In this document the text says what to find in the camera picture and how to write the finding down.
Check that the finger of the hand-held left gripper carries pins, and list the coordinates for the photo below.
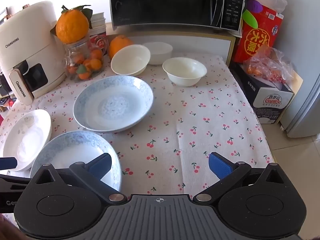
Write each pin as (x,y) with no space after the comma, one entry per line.
(7,163)

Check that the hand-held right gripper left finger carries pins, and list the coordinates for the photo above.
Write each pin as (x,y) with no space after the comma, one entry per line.
(101,166)

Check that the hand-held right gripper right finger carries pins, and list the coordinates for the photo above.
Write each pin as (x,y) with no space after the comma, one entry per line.
(220,166)

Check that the blue patterned plate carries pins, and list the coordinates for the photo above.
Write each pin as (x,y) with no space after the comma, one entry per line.
(113,102)
(72,152)

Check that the white flower-print plate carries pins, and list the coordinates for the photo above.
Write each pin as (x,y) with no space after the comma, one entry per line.
(27,135)

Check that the white ceramic bowl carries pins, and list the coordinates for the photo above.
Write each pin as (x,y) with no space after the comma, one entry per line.
(130,58)
(184,68)
(160,51)

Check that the cherry-print tablecloth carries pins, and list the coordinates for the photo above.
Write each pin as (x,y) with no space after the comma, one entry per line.
(205,130)

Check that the black cardboard box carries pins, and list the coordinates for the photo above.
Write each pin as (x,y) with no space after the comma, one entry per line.
(270,100)

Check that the white refrigerator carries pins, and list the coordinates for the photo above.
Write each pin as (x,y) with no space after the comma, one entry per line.
(303,110)

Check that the pile of small tangerines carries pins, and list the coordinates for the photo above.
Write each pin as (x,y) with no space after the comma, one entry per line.
(91,63)

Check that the white air fryer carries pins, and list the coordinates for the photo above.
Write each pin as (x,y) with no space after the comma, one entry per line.
(27,55)

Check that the clear bag of snacks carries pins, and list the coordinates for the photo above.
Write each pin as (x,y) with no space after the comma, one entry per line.
(271,67)

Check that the bag of small tangerines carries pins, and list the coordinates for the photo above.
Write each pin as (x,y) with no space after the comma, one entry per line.
(83,52)

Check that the orange with short stem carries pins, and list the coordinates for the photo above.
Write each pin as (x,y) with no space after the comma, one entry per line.
(118,46)

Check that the white wood-trimmed shelf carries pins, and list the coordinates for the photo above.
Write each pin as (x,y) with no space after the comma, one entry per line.
(195,43)

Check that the white tub with red label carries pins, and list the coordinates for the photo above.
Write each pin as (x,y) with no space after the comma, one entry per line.
(98,40)

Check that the red snack canister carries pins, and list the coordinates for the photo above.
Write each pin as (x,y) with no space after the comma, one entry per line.
(257,40)

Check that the large orange with leaves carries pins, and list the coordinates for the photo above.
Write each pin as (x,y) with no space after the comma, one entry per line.
(72,26)

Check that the stack of white cups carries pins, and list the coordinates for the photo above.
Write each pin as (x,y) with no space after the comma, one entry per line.
(98,20)

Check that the bag of colourful toys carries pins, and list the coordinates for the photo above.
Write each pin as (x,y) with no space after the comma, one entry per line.
(252,7)

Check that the black microwave oven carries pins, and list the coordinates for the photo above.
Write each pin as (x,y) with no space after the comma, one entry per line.
(162,2)

